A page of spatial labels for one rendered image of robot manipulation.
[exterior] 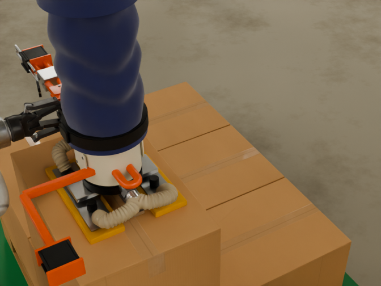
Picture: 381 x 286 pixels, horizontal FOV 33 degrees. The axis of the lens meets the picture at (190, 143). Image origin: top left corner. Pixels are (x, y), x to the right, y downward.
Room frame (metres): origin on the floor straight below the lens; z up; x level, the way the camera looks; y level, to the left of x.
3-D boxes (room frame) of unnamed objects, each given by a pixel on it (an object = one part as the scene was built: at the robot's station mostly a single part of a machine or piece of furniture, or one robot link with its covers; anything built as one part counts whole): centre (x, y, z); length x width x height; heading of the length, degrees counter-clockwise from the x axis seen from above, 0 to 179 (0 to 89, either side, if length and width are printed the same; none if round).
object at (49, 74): (1.76, 0.45, 1.11); 0.07 x 0.07 x 0.04; 30
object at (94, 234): (1.31, 0.30, 1.03); 0.34 x 0.10 x 0.05; 30
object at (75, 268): (0.97, 0.30, 1.14); 0.09 x 0.08 x 0.05; 120
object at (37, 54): (1.88, 0.52, 1.12); 0.08 x 0.07 x 0.05; 30
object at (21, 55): (1.81, 0.53, 1.12); 0.31 x 0.03 x 0.05; 30
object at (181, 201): (1.41, 0.14, 1.03); 0.34 x 0.10 x 0.05; 30
